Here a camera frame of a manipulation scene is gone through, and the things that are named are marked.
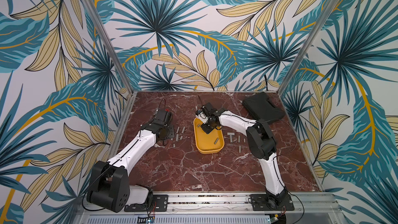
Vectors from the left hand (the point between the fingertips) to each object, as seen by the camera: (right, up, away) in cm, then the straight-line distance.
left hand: (169, 134), depth 86 cm
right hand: (+21, +2, +14) cm, 25 cm away
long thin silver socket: (+36, -3, +9) cm, 37 cm away
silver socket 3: (+3, -3, +9) cm, 10 cm away
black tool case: (+59, +14, +20) cm, 63 cm away
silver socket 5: (+2, -8, +7) cm, 11 cm away
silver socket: (+36, -1, +10) cm, 37 cm away
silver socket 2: (+3, +1, +12) cm, 12 cm away
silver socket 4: (+6, -4, +9) cm, 11 cm away
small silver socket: (+7, +1, +12) cm, 14 cm away
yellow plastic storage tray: (+25, -6, +7) cm, 27 cm away
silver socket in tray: (+27, -6, +9) cm, 29 cm away
